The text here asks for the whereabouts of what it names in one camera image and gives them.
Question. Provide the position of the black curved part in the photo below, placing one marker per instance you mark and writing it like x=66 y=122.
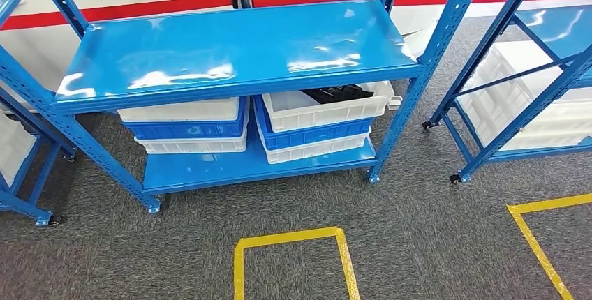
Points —
x=337 y=94

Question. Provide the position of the blue metal shelf rack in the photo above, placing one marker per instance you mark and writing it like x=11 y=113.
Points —
x=23 y=207
x=485 y=150
x=231 y=48

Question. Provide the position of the yellow floor tape square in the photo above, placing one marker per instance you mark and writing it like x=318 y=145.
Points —
x=536 y=247
x=238 y=265

